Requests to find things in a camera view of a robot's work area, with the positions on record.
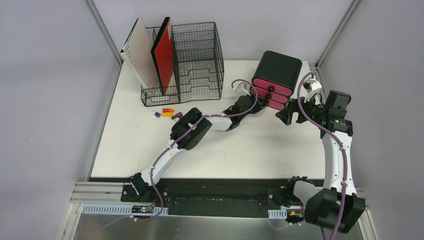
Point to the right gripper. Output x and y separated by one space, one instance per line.
286 114

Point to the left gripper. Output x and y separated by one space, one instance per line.
253 104

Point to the black pink drawer unit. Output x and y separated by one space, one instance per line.
275 78

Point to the red A4 folder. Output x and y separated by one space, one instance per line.
163 54

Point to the white A4 folder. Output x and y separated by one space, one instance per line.
136 52

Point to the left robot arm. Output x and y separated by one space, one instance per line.
187 134

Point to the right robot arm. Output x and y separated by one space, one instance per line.
336 206

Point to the orange red highlighter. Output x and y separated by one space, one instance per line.
168 110

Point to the yellow highlighter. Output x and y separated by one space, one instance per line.
167 114

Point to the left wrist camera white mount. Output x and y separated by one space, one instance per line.
242 86

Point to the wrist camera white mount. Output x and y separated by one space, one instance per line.
312 87
242 86

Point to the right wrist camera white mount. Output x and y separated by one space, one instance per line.
312 87

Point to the black wire mesh desk organizer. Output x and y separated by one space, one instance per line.
198 67

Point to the black mounting base plate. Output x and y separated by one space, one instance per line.
235 198

